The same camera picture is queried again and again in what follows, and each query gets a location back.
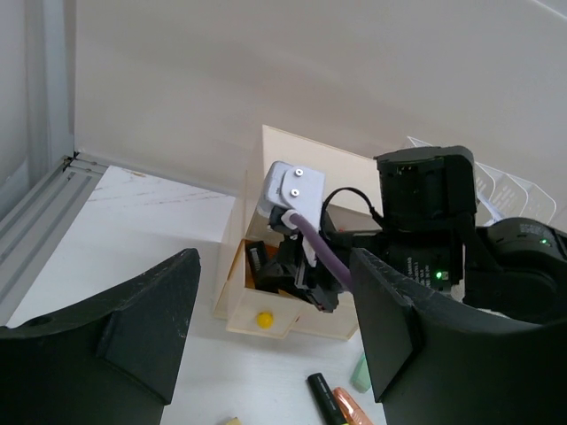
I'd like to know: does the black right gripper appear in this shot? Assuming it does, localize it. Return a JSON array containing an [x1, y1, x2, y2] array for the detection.
[[257, 207, 378, 313]]

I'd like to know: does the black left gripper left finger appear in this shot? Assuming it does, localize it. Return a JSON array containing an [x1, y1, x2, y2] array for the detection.
[[1, 249, 200, 424]]

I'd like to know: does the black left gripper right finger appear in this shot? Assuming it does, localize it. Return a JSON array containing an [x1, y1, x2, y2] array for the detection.
[[350, 248, 566, 424]]

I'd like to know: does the beige wooden drawer cabinet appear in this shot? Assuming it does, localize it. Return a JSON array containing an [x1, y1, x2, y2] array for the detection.
[[213, 126, 382, 340]]

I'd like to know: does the purple highlighter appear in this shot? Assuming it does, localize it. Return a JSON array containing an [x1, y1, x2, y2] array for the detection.
[[245, 241, 268, 289]]

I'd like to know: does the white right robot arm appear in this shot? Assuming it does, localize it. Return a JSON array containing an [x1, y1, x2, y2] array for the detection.
[[245, 146, 566, 324]]

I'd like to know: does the green highlighter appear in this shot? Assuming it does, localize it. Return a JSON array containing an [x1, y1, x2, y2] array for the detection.
[[350, 353, 371, 393]]

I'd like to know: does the orange highlighter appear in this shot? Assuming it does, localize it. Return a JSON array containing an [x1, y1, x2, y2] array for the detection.
[[332, 387, 373, 425]]

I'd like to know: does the black yellow highlighter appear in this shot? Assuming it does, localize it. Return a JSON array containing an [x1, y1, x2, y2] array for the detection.
[[307, 373, 347, 425]]

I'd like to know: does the small tan eraser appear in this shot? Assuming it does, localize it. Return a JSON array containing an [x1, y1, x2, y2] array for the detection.
[[225, 417, 242, 425]]

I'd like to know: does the white plastic file organizer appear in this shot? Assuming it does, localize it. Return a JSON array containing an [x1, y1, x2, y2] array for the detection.
[[405, 135, 557, 222]]

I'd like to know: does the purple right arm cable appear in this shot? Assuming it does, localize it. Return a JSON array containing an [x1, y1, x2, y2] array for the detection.
[[285, 211, 355, 289]]

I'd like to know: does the aluminium frame rail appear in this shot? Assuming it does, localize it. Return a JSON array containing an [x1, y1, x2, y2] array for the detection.
[[1, 154, 107, 321]]

